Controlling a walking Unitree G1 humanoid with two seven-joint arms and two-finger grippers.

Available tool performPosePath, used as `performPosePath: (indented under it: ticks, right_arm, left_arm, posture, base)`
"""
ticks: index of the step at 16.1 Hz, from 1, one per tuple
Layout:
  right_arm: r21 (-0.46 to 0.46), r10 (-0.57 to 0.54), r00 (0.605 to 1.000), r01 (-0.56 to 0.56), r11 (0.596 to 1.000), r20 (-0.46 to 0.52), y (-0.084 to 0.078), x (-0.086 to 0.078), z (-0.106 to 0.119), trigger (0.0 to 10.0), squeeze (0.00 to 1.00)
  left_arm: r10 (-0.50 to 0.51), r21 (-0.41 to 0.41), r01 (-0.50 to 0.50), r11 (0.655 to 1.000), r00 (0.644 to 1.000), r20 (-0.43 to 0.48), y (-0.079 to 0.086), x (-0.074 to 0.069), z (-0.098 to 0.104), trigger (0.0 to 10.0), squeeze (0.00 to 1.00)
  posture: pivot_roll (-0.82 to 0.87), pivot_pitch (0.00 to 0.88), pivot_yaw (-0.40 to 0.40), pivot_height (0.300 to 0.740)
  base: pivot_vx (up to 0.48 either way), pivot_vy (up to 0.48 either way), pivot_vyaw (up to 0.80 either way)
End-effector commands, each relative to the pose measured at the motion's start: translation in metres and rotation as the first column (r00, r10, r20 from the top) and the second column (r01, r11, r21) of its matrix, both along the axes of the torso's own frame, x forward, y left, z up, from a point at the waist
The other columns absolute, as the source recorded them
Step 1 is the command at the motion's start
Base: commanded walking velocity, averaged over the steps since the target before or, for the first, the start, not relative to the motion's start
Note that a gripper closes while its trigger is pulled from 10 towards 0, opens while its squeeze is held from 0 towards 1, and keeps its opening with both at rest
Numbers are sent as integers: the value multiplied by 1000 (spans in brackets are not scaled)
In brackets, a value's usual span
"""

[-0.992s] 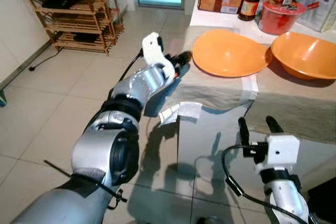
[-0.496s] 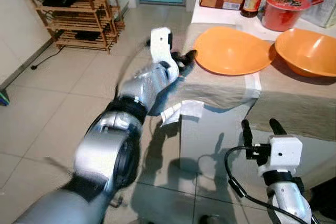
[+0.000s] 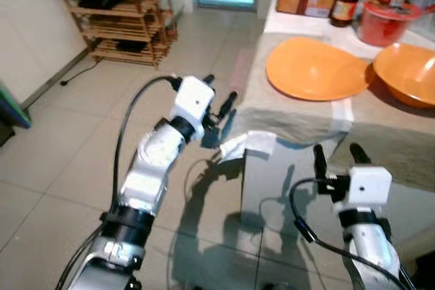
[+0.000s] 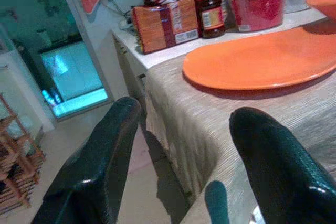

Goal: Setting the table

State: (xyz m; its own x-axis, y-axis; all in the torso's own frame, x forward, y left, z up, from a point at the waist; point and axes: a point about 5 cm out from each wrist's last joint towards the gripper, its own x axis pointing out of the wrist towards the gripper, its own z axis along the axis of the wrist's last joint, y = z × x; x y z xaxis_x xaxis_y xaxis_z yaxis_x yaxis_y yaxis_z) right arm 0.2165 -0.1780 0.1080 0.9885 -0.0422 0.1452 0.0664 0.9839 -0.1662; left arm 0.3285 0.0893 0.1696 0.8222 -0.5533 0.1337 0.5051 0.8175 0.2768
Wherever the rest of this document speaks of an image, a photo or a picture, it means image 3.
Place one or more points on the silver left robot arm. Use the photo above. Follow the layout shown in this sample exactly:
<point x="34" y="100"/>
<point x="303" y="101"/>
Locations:
<point x="153" y="161"/>

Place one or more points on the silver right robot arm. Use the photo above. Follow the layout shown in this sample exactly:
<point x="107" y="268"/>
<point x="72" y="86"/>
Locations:
<point x="370" y="249"/>

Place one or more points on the white table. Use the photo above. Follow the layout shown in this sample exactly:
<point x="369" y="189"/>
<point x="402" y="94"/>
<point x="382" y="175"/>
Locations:
<point x="285" y="181"/>

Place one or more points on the white paper napkin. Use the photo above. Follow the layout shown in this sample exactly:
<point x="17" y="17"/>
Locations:
<point x="248" y="144"/>

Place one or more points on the beige linen tablecloth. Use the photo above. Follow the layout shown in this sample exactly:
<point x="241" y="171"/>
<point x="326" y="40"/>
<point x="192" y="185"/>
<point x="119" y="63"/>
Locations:
<point x="306" y="117"/>

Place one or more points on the orange plastic plate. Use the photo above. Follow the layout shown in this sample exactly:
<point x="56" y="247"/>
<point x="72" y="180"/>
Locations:
<point x="312" y="69"/>

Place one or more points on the orange plastic bowl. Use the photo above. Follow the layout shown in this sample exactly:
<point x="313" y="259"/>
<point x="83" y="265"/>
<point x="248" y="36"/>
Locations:
<point x="408" y="73"/>

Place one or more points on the wooden slatted shelf rack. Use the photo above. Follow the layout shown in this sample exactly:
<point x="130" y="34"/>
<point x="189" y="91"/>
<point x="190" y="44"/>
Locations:
<point x="115" y="28"/>

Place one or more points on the dark floor object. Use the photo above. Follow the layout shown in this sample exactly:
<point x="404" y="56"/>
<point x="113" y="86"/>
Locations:
<point x="426" y="273"/>

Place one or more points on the red plastic lidded tub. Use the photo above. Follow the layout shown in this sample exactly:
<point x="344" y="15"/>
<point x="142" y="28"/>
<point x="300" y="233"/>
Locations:
<point x="384" y="28"/>

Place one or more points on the dark jar with red lid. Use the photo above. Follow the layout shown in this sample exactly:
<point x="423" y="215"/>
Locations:
<point x="346" y="5"/>

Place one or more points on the white cabinet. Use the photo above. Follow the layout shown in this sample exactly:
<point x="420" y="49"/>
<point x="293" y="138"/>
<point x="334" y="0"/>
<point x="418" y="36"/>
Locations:
<point x="27" y="32"/>

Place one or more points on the green and blue bin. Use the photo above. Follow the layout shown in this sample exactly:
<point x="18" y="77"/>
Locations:
<point x="13" y="106"/>

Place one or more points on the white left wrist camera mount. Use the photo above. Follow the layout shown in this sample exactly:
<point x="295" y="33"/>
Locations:
<point x="192" y="100"/>

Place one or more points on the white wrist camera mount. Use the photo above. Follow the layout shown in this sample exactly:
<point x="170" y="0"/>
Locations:
<point x="192" y="100"/>
<point x="370" y="185"/>

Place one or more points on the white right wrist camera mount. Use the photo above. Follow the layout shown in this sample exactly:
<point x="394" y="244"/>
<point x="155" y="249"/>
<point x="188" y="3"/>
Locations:
<point x="370" y="185"/>

